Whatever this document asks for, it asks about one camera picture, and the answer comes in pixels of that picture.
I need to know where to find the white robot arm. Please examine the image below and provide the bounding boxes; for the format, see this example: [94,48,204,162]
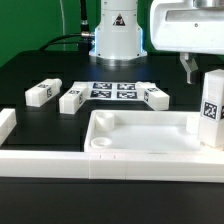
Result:
[89,0,224,84]

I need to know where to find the white left fence block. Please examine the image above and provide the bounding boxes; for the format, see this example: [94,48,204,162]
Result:
[0,108,17,146]

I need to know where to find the marker tag sheet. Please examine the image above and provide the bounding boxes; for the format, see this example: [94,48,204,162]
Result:
[71,81,148,101]

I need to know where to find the white front fence bar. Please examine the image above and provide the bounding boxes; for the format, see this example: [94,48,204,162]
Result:
[0,150,224,183]

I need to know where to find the white thin cable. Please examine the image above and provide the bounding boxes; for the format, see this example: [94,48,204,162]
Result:
[59,0,66,52]

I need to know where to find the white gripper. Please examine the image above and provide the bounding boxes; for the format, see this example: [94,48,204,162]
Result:
[150,0,224,84]

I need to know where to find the black cable with connector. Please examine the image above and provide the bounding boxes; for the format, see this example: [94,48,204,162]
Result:
[39,0,98,52]

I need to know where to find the white desk top tray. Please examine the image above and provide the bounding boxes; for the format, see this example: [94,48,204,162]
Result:
[84,110,224,154]

